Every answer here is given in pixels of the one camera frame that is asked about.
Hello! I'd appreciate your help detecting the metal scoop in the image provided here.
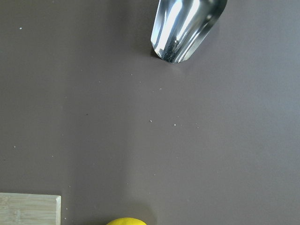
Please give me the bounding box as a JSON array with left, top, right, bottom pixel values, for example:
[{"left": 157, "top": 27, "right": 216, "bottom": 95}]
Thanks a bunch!
[{"left": 150, "top": 0, "right": 227, "bottom": 63}]

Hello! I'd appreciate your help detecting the yellow lemon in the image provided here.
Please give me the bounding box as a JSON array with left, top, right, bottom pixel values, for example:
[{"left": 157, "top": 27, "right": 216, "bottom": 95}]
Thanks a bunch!
[{"left": 107, "top": 217, "right": 146, "bottom": 225}]

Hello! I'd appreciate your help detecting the wooden cutting board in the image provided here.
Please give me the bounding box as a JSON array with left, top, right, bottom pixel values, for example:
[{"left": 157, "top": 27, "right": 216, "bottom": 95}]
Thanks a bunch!
[{"left": 0, "top": 193, "right": 61, "bottom": 225}]

